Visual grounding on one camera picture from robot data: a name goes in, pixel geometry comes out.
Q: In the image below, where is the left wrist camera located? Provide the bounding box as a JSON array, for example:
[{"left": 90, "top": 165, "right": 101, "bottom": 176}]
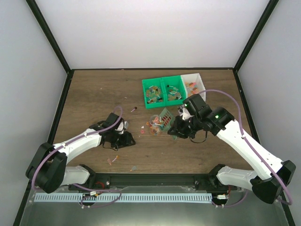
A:
[{"left": 115, "top": 120, "right": 129, "bottom": 134}]

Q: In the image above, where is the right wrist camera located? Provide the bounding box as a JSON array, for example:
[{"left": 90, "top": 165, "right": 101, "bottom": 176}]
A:
[{"left": 178, "top": 105, "right": 192, "bottom": 121}]

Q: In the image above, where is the light blue slotted strip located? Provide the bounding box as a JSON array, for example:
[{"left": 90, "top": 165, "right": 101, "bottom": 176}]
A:
[{"left": 33, "top": 193, "right": 212, "bottom": 203}]

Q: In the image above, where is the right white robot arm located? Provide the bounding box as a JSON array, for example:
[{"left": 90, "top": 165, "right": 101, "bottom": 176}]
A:
[{"left": 167, "top": 94, "right": 296, "bottom": 204}]

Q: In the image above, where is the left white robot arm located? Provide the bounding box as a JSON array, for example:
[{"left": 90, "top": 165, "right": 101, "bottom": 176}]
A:
[{"left": 25, "top": 113, "right": 135, "bottom": 194}]

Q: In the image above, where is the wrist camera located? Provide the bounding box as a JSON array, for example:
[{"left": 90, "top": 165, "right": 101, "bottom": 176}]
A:
[
  {"left": 178, "top": 105, "right": 192, "bottom": 121},
  {"left": 115, "top": 120, "right": 129, "bottom": 134}
]

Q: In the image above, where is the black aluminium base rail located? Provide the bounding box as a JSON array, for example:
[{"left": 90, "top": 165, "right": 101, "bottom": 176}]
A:
[{"left": 29, "top": 172, "right": 280, "bottom": 191}]

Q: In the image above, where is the spilled candy near rail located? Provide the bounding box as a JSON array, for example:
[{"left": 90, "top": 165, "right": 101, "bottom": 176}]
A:
[{"left": 130, "top": 166, "right": 137, "bottom": 171}]

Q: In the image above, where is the clear plastic jar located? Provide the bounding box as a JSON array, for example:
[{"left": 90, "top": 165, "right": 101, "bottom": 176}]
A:
[{"left": 149, "top": 114, "right": 162, "bottom": 136}]

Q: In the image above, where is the green slotted scoop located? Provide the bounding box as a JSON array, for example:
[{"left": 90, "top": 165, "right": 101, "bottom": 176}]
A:
[{"left": 159, "top": 108, "right": 175, "bottom": 132}]

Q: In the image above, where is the green double candy bin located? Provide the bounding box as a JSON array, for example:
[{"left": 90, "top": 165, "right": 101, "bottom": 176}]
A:
[{"left": 142, "top": 75, "right": 188, "bottom": 109}]

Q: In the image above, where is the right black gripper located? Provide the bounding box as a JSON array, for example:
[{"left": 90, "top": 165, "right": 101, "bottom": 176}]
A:
[{"left": 168, "top": 115, "right": 202, "bottom": 139}]

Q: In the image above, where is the white candy bin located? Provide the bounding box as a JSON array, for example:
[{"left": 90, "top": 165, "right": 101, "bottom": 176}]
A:
[{"left": 180, "top": 73, "right": 206, "bottom": 98}]

